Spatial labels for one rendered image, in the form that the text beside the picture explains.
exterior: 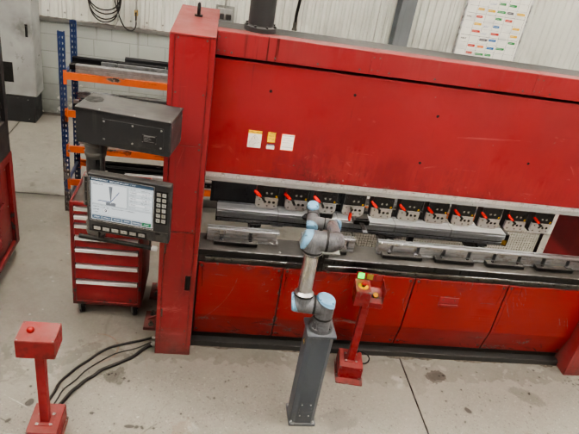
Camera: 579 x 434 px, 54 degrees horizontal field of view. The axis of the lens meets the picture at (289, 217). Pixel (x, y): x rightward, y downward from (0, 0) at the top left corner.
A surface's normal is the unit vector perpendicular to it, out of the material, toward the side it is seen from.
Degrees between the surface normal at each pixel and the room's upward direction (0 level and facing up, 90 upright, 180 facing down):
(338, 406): 0
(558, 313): 90
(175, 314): 90
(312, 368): 90
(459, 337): 103
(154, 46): 90
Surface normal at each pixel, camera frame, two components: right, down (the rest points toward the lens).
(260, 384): 0.15, -0.86
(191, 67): 0.08, 0.50
